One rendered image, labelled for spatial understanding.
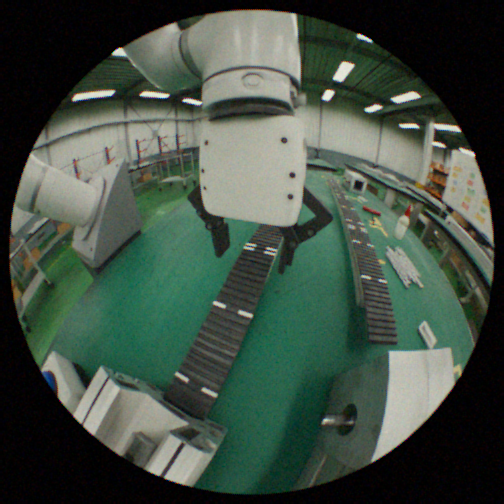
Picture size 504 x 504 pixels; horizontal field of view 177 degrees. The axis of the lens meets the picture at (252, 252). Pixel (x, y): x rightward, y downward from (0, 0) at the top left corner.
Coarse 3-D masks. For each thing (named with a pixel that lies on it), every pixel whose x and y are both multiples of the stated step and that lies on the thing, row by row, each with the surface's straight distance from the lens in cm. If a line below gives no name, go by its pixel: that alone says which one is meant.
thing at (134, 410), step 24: (96, 384) 16; (120, 384) 16; (144, 384) 19; (96, 408) 16; (120, 408) 16; (144, 408) 17; (168, 408) 18; (96, 432) 17; (120, 432) 19; (144, 432) 18; (168, 432) 12; (192, 432) 15; (216, 432) 17; (144, 456) 17; (168, 456) 12; (192, 456) 12; (192, 480) 13
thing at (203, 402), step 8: (176, 384) 19; (184, 384) 19; (176, 392) 19; (184, 392) 19; (192, 392) 19; (200, 392) 19; (184, 400) 19; (192, 400) 19; (200, 400) 19; (208, 400) 18; (200, 408) 19; (208, 408) 18
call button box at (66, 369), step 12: (48, 360) 29; (60, 360) 28; (60, 372) 26; (72, 372) 28; (84, 372) 31; (60, 384) 26; (72, 384) 25; (84, 384) 28; (60, 396) 26; (72, 396) 24; (72, 408) 25
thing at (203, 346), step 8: (200, 336) 19; (192, 344) 19; (200, 344) 19; (208, 344) 19; (216, 344) 19; (200, 352) 19; (208, 352) 18; (216, 352) 18; (224, 352) 18; (232, 352) 18; (216, 360) 18; (224, 360) 18; (232, 360) 18
